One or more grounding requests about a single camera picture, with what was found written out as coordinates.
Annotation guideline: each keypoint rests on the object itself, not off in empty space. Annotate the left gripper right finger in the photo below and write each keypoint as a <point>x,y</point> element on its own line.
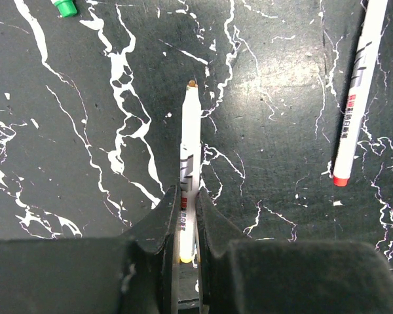
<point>238,274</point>

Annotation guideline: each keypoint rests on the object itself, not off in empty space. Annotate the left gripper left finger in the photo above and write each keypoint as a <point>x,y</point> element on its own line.
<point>135,272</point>

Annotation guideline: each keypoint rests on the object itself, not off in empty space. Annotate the yellow pen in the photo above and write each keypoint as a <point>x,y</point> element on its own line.
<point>189,171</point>

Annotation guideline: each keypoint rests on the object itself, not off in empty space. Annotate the green pen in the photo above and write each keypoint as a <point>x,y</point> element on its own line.
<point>66,8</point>

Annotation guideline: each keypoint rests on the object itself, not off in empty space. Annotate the red pen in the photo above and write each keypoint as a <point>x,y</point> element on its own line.
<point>360,84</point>

